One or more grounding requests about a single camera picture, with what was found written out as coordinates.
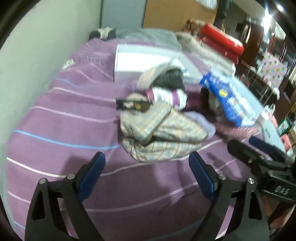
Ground dark crumpled clothes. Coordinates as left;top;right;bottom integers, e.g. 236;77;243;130
89;27;116;41

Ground beige fleece blanket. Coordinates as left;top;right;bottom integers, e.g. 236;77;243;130
176;31;222;63

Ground grey panel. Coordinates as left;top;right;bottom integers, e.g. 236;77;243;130
100;0;147;33

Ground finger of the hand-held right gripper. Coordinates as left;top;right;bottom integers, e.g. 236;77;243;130
248;136;292;163
227;139;270;173

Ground orange wooden board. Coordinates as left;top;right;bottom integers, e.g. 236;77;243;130
143;0;218;35

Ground blue printed packet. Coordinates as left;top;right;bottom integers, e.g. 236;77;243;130
199;72;264;127

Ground dark wooden cabinet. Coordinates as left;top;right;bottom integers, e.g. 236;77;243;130
240;19;296;81

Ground beige plaid pouch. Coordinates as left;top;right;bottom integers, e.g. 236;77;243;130
116;93;208;163

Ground clear plastic bag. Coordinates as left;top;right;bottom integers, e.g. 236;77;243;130
211;57;237;76

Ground red bedding roll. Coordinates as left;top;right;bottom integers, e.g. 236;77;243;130
200;23;245;64

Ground black and white plush dog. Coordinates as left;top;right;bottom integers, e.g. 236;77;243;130
200;88;226;116

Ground white cardboard box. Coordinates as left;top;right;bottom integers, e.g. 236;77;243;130
114;44;204;85

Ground white plastic bottle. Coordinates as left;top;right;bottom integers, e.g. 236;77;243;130
259;104;275;127

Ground dark green plaid pouch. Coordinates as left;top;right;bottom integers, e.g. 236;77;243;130
154;68;185;90

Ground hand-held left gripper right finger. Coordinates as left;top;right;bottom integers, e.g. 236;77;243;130
188;152;270;241

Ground person's right forearm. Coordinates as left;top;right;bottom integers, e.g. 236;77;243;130
269;210;295;234

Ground lilac pouch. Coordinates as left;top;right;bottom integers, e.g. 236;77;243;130
185;112;216;138

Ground purple and white bottle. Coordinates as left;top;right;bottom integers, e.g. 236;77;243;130
146;87;188;109

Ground purple striped blanket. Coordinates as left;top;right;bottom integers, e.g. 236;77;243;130
5;37;287;241

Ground light blue bed sheet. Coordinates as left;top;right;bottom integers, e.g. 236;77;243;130
231;76;287;153

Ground patterned storage box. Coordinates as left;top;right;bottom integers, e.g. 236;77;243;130
257;51;289;86

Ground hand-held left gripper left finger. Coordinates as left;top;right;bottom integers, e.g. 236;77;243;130
25;152;106;241

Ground grey blanket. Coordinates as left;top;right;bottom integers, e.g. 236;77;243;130
116;29;182;50

